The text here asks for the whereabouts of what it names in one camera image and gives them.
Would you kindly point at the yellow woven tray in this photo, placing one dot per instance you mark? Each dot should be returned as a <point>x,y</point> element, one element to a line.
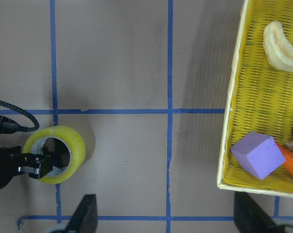
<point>259,98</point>

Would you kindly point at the yellow tape roll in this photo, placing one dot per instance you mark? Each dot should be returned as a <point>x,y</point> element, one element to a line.
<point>73,142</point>

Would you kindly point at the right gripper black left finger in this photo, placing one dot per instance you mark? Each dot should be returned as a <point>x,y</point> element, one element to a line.
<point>83,220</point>

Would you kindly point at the pale banana slice toy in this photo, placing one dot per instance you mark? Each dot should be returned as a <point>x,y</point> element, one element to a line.
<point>278,49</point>

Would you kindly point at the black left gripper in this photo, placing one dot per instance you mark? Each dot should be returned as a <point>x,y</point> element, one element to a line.
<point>35,165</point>

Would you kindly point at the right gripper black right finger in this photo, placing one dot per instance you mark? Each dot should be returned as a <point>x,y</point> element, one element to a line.
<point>249,217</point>

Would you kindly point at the purple foam cube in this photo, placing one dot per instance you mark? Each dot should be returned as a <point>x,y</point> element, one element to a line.
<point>258,154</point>

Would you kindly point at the orange toy carrot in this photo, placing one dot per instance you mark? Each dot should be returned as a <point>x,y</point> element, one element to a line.
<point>287,169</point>

